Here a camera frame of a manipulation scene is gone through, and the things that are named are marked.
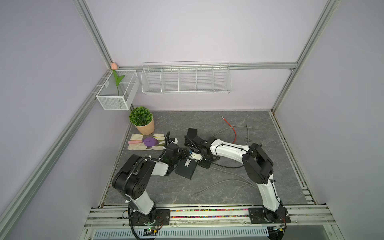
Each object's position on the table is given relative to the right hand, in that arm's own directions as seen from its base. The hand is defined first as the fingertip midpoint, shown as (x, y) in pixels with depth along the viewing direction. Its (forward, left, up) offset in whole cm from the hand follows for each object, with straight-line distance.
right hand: (205, 163), depth 92 cm
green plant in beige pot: (+24, +41, +15) cm, 50 cm away
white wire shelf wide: (+45, +12, +32) cm, 57 cm away
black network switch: (-4, +11, +2) cm, 12 cm away
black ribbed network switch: (+24, +9, -1) cm, 26 cm away
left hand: (+7, +10, +3) cm, 13 cm away
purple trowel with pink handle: (+15, +38, +2) cm, 41 cm away
